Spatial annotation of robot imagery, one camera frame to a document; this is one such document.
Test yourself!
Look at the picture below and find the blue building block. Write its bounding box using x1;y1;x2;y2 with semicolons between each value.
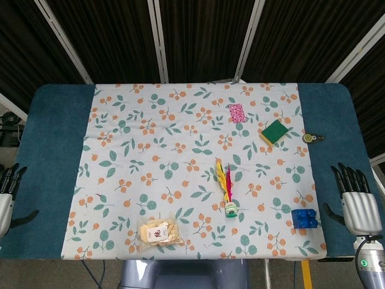
291;208;319;231

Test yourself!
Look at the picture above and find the floral tablecloth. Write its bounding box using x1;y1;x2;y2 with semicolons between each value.
60;81;328;261

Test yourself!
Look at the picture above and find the yellow floor strip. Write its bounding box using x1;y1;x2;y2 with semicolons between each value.
301;261;312;289

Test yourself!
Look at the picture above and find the colourful feather shuttlecock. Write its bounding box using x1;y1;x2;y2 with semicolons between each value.
215;161;238;218

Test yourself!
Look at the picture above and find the dark blue table cover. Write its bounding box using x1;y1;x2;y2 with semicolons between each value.
0;83;371;261

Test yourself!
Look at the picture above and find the blue floor cable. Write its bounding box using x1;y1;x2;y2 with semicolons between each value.
80;260;106;289

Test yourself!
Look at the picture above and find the green yellow sponge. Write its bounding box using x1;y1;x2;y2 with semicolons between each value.
259;119;289;148

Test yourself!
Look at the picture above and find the pink patterned card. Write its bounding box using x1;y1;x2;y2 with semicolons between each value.
228;103;248;124

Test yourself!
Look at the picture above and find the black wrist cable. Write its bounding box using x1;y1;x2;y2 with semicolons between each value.
354;235;380;270

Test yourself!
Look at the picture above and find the dark ribbed screen panel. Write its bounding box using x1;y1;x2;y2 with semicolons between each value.
0;0;87;102
241;0;385;84
47;0;165;85
339;54;385;160
158;0;257;84

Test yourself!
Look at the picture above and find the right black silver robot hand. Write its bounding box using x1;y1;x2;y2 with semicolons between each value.
322;162;384;237

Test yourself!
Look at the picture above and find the black equipment on floor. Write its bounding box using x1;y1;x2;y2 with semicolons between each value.
0;112;25;149

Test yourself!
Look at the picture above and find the blue grey robot torso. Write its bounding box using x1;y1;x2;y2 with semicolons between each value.
120;259;250;289

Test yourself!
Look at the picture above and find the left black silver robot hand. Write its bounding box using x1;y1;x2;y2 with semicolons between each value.
0;163;40;238

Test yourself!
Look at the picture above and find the clear bag of snacks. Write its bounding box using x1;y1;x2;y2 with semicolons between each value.
137;212;185;252

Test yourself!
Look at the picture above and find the black correction tape dispenser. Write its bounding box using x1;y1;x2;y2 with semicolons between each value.
301;132;325;144

